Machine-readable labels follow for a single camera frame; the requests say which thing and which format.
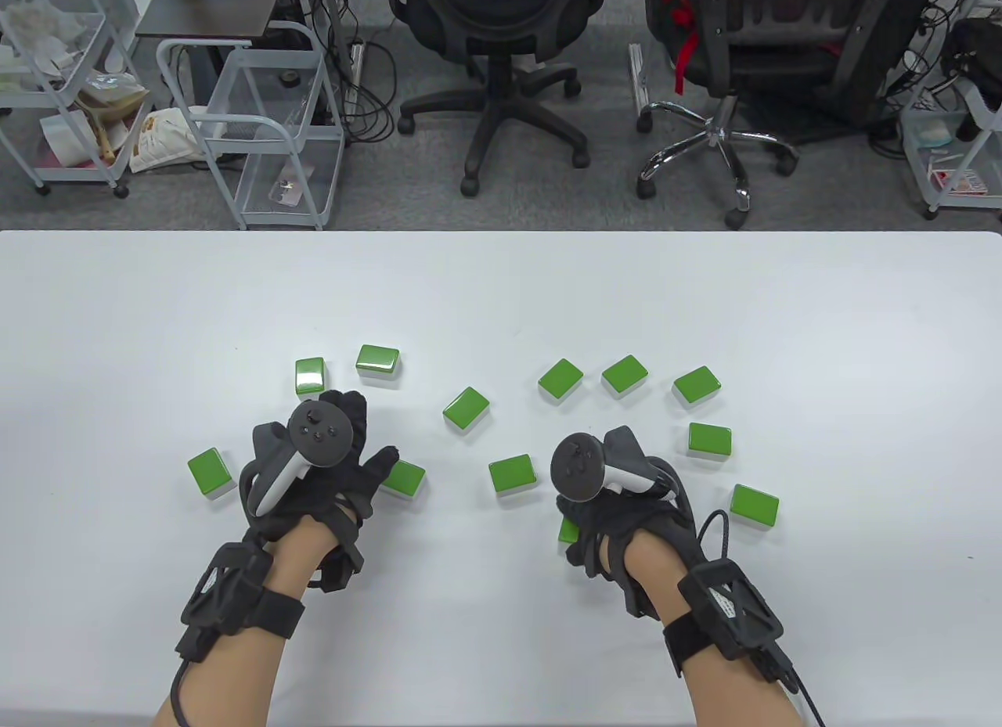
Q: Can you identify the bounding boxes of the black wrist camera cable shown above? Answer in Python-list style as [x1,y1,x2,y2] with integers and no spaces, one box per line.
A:
[168,653,196,727]
[693,509,827,727]

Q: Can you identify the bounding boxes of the black floor cables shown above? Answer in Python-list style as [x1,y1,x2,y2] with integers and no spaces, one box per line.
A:
[865,0,971,160]
[297,0,400,145]

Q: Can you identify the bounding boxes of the person's left forearm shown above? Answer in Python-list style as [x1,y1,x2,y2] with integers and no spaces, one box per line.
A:
[149,516,345,727]

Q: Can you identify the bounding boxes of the person's left hand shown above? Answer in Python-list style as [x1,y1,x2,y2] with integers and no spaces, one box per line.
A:
[247,389,401,596]

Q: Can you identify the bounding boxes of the red ribbon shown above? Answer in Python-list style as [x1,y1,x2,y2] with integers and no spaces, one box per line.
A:
[661,0,703,95]

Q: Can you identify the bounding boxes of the black mesh office chair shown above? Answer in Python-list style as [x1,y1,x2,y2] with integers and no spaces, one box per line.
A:
[386,0,607,198]

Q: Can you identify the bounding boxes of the group of mahjong tiles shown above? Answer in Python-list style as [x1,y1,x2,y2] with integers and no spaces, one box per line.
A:
[186,344,781,534]

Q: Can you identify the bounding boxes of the black white handheld controller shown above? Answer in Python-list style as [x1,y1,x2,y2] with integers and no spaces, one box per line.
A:
[237,398,355,524]
[550,426,690,516]

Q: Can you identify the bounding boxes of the crumpled white plastic bag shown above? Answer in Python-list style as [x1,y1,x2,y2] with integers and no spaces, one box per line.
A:
[0,0,83,78]

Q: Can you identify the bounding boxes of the person's right forearm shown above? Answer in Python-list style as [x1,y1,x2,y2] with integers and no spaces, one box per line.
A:
[622,533,811,727]

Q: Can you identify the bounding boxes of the red white box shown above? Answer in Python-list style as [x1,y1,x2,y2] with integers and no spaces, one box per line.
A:
[930,167,989,196]

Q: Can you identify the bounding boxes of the dark desk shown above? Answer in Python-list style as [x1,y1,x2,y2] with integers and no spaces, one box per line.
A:
[135,0,292,102]

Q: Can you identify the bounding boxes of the person's right hand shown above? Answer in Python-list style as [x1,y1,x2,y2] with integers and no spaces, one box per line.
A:
[554,477,710,621]

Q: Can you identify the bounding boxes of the white paper roll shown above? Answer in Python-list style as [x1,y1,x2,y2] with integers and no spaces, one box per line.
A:
[39,110,99,168]

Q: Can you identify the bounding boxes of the printed paper bag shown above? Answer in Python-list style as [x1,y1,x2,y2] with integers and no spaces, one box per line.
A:
[128,107,208,174]

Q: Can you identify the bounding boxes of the clear plastic bag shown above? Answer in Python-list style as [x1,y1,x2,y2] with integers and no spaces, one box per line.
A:
[74,70,151,125]

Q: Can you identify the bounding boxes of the black chrome-base office chair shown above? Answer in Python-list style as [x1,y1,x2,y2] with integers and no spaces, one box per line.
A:
[636,0,940,231]

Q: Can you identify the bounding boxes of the white wire cart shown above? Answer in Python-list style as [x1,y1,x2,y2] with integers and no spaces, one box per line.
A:
[157,20,345,231]
[0,0,153,200]
[899,77,1002,221]

